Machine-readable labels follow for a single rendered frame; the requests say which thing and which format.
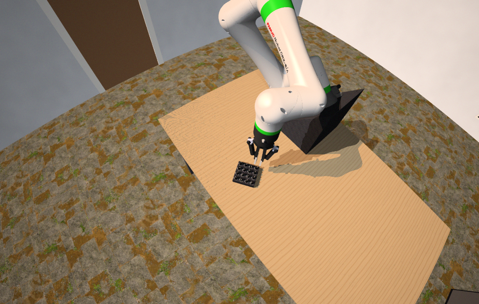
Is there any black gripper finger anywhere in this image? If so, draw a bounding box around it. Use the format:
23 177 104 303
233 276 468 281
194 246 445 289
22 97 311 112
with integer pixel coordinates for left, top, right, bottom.
259 145 279 166
247 137 260 164

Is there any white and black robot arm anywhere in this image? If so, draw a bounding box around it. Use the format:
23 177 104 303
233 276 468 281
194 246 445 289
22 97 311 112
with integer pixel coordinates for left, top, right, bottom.
219 0 342 144

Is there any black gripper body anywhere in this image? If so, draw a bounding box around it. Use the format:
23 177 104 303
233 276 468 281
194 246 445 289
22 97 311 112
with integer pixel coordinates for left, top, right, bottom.
253 137 275 150

